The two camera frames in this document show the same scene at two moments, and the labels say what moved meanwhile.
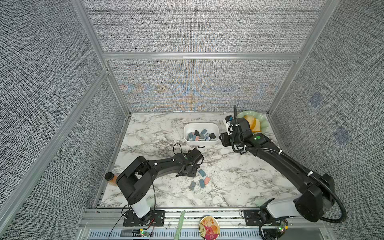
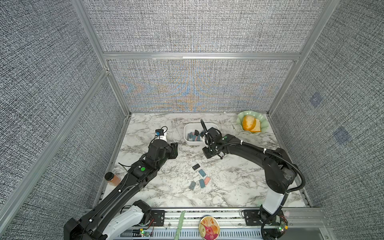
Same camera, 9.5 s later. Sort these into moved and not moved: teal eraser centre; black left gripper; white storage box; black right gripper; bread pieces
Moved: black right gripper; black left gripper
Not moved: bread pieces; white storage box; teal eraser centre
